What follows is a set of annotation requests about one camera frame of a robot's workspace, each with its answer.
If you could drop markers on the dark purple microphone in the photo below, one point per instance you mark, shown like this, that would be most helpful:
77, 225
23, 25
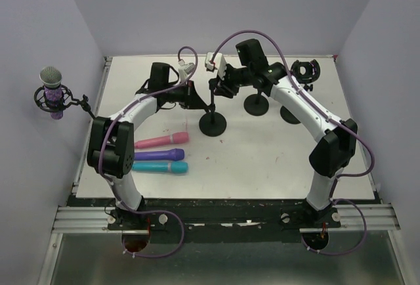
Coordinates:
175, 154

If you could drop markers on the black shock-mount round-base stand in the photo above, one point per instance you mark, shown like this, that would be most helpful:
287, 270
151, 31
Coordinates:
306, 73

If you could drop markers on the teal microphone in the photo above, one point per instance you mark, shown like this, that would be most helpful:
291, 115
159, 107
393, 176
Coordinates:
161, 167

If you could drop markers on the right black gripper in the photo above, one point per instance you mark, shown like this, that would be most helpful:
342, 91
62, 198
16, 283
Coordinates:
223, 88

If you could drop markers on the pink microphone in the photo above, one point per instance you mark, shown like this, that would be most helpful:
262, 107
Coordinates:
175, 138

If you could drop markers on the aluminium extrusion rail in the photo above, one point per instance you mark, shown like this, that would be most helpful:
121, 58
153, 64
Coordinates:
367, 217

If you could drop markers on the black round-base stand back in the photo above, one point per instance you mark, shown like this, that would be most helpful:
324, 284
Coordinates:
257, 102

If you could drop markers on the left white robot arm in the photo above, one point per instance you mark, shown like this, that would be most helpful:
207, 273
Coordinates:
111, 149

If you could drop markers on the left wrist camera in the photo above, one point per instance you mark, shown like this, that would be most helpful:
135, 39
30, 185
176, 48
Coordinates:
185, 70

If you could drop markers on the black tripod shock-mount stand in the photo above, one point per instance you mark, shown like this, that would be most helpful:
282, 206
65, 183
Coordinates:
67, 101

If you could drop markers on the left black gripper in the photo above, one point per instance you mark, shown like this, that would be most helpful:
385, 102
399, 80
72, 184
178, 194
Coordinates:
191, 98

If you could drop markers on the black mounting base rail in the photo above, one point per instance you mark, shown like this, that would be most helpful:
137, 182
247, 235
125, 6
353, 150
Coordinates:
203, 221

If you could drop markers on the silver purple glitter microphone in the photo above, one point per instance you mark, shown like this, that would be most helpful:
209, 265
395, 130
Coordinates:
51, 79

